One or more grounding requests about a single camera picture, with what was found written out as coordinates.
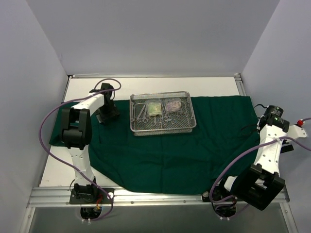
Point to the steel haemostat clamp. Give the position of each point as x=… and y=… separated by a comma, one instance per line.
x=183, y=112

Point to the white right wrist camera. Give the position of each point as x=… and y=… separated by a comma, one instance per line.
x=297, y=131

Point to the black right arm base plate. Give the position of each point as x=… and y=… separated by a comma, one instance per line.
x=218, y=194

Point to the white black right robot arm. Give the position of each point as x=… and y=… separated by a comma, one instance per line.
x=260, y=183

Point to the green sealed packet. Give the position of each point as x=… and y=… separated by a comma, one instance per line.
x=154, y=108

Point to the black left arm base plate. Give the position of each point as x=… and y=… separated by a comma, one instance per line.
x=96, y=196

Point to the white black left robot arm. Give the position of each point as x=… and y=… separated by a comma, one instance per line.
x=76, y=134

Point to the aluminium frame rail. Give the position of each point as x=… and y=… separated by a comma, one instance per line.
x=60, y=196

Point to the green surgical drape cloth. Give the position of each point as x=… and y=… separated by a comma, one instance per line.
x=186, y=163

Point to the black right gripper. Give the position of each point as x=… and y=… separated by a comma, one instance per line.
x=287, y=148

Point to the purple sealed packet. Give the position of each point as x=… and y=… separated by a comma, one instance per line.
x=173, y=105

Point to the steel mesh instrument tray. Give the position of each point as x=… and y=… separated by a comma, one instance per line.
x=182, y=125

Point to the steel forceps clamp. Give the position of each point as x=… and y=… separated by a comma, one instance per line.
x=164, y=120

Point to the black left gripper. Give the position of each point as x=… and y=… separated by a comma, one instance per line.
x=110, y=113

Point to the back aluminium rail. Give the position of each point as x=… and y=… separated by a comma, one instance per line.
x=97, y=75

